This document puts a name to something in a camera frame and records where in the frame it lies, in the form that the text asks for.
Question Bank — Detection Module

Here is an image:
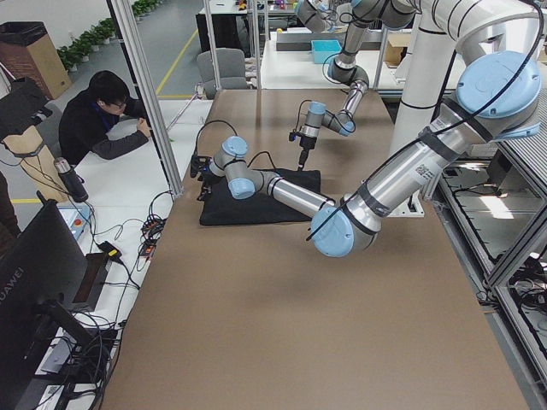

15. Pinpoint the black thermos bottle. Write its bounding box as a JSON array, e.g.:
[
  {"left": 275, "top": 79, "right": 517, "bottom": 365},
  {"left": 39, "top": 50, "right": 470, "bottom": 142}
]
[{"left": 53, "top": 157, "right": 89, "bottom": 202}]

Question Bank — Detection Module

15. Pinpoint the grey office chair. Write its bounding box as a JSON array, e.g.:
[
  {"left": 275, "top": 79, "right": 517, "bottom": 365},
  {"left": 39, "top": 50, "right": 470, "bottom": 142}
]
[{"left": 197, "top": 48, "right": 249, "bottom": 99}]

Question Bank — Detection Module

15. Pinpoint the brown cardboard trash box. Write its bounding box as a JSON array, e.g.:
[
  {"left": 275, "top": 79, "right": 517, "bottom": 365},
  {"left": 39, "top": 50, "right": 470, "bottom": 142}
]
[{"left": 1, "top": 21, "right": 72, "bottom": 100}]

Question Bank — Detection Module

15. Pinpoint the black braided left cable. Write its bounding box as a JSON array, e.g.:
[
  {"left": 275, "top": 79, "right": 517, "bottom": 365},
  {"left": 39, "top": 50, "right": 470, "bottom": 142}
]
[{"left": 194, "top": 119, "right": 277, "bottom": 202}]

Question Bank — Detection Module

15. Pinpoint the blue plastic bin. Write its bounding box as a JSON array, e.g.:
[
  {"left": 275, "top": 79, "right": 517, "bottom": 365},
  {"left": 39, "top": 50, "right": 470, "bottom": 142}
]
[{"left": 310, "top": 39, "right": 342, "bottom": 64}]

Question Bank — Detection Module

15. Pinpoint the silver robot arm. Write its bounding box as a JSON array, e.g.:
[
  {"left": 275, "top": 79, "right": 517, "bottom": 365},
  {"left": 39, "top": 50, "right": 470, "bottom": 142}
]
[
  {"left": 190, "top": 1, "right": 544, "bottom": 257},
  {"left": 289, "top": 1, "right": 415, "bottom": 171}
]

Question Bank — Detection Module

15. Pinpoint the black graphic t-shirt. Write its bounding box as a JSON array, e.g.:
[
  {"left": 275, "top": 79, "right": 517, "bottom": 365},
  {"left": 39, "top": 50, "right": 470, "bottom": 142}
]
[{"left": 199, "top": 167, "right": 311, "bottom": 226}]

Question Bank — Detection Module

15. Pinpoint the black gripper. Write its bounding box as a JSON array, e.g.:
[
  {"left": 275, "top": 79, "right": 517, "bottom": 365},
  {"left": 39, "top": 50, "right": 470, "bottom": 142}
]
[
  {"left": 197, "top": 173, "right": 221, "bottom": 201},
  {"left": 297, "top": 136, "right": 316, "bottom": 172}
]

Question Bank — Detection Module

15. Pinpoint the blue teach pendant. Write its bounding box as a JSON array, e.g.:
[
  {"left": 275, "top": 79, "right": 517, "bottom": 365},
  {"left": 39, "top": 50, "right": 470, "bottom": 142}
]
[{"left": 58, "top": 205, "right": 91, "bottom": 242}]

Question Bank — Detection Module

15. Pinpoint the person in black hoodie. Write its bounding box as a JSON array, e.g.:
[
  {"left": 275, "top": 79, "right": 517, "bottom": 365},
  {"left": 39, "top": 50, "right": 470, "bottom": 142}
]
[{"left": 58, "top": 70, "right": 151, "bottom": 167}]

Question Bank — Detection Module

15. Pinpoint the aluminium cage frame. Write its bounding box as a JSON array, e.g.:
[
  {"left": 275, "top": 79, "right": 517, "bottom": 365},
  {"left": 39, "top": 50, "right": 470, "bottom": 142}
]
[{"left": 107, "top": 0, "right": 183, "bottom": 198}]

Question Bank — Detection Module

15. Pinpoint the black power strip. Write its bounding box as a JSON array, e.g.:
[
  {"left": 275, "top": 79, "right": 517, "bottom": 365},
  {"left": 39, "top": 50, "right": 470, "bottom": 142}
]
[{"left": 138, "top": 214, "right": 168, "bottom": 260}]

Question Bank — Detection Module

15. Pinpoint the black computer monitor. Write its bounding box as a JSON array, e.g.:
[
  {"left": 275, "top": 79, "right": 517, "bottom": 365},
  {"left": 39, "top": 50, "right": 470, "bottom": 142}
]
[{"left": 1, "top": 200, "right": 92, "bottom": 409}]

